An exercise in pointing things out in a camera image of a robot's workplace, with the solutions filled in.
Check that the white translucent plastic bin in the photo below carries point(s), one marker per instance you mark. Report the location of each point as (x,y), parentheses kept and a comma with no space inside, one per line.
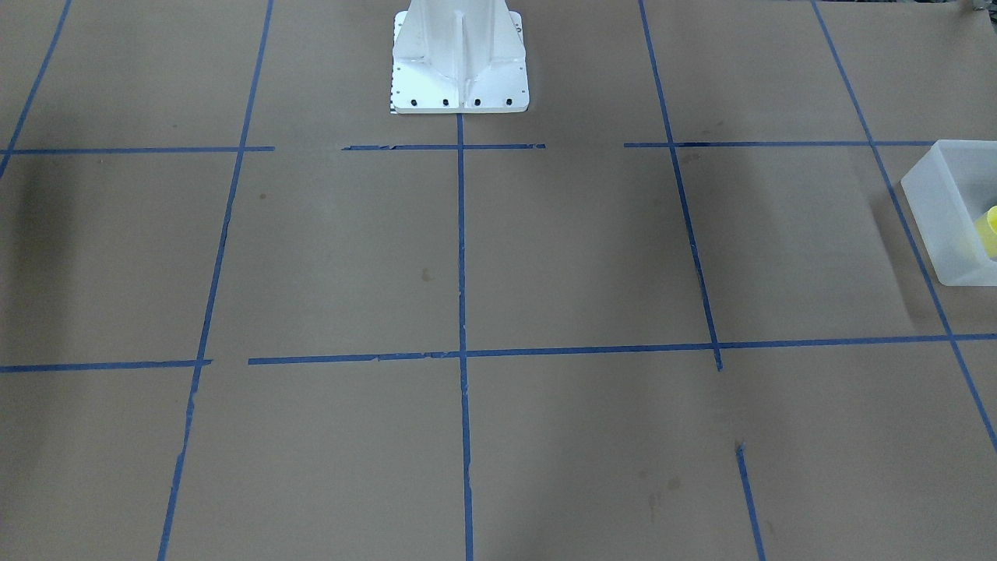
(948,190)

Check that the yellow plastic cup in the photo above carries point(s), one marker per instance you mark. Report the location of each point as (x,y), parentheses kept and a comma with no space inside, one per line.
(985,229)

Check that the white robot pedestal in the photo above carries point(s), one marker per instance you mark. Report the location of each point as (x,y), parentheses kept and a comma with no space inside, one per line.
(459,57)

